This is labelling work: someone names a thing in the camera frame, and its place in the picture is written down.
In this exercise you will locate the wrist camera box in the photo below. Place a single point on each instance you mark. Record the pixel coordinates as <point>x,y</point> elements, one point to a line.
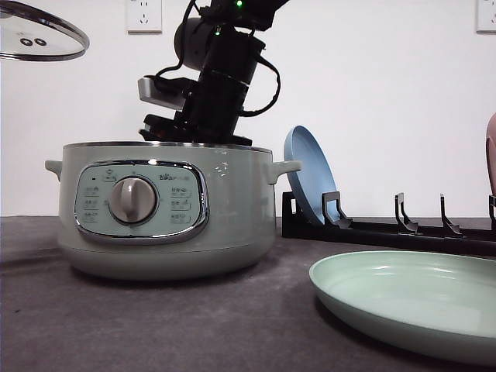
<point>149,93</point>

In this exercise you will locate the left white wall socket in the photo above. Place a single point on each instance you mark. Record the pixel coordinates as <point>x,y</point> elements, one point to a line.
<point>144,18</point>

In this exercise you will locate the green electric steamer pot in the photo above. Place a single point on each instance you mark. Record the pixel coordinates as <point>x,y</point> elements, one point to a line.
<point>164,211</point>

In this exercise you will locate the grey table mat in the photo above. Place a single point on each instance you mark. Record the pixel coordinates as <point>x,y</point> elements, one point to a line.
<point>270,317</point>

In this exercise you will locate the green plate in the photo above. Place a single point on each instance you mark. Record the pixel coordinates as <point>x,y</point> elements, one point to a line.
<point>439,304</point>

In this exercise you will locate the black dish rack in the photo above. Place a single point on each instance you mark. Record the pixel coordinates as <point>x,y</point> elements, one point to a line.
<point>337,227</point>

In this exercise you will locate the white wall socket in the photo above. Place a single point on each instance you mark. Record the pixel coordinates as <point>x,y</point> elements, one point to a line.
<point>144,18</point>
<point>486,17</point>

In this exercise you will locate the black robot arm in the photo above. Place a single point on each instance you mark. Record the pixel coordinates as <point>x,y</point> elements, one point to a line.
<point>224,46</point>

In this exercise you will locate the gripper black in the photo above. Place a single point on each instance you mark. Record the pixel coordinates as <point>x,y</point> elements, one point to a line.
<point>209,116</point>

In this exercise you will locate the right white wall socket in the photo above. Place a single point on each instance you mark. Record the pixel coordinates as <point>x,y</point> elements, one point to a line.
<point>486,17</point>

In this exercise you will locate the glass steamer lid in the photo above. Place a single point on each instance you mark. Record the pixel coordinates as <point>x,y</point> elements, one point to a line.
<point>32,34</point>

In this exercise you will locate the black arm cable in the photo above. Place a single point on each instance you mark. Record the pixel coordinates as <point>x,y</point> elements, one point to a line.
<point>273,69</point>

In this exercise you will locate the blue plate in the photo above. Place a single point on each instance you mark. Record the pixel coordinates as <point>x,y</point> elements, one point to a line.
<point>315,176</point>

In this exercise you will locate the pink plate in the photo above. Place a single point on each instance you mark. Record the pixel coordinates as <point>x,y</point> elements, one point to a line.
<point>491,151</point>

